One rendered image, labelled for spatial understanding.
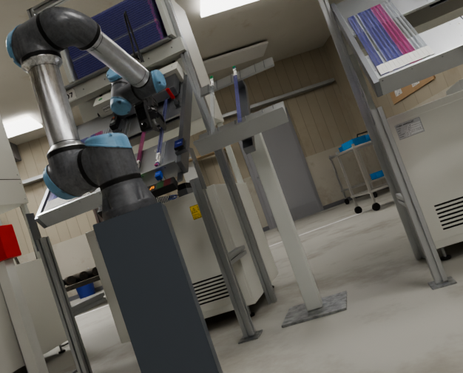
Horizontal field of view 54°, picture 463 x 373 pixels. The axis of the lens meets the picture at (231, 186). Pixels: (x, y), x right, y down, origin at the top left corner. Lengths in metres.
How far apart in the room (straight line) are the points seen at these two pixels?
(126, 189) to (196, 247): 0.93
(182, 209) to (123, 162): 0.89
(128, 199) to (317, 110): 8.36
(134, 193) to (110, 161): 0.11
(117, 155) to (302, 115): 8.21
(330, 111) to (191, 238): 7.62
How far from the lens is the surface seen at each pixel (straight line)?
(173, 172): 1.79
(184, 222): 2.10
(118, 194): 1.22
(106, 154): 1.25
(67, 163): 1.33
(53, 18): 1.44
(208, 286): 2.11
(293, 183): 9.01
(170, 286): 1.19
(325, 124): 9.40
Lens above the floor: 0.45
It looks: 4 degrees up
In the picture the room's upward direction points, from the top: 20 degrees counter-clockwise
